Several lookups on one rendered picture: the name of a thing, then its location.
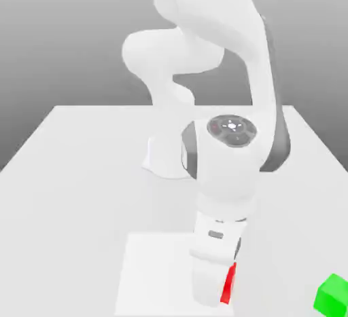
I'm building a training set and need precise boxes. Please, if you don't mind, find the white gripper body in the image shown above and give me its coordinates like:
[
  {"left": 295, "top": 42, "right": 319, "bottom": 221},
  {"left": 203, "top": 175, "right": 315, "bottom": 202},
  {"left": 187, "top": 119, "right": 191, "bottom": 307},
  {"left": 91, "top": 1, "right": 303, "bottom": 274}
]
[{"left": 190, "top": 256, "right": 236, "bottom": 309}]

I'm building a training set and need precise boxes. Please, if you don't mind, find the small red cube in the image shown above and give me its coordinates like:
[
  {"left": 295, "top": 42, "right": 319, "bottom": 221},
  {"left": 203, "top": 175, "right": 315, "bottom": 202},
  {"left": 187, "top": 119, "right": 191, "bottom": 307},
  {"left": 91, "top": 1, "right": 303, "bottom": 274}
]
[{"left": 219, "top": 261, "right": 238, "bottom": 306}]

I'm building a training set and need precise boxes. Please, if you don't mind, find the small green cube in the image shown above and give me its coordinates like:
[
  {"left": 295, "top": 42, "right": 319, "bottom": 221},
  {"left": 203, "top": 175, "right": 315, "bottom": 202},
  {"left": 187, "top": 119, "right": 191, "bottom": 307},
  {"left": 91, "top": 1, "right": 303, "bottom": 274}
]
[{"left": 313, "top": 272, "right": 348, "bottom": 317}]

